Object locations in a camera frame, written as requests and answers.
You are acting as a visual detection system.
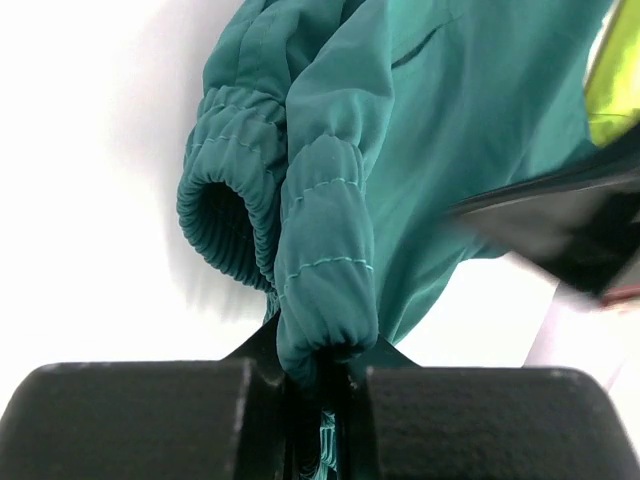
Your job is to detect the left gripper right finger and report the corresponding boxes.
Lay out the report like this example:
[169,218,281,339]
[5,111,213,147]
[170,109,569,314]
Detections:
[339,340,639,480]

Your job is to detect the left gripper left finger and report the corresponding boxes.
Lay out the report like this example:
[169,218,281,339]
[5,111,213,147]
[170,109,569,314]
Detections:
[1,323,291,480]

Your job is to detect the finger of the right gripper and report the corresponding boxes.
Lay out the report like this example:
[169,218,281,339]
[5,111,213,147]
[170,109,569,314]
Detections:
[451,146,639,298]

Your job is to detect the teal green shorts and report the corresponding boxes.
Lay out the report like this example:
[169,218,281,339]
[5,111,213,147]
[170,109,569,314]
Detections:
[175,0,631,480]

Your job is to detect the lime green folded shorts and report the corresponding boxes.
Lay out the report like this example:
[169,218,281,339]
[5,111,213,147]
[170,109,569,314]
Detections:
[585,0,639,147]

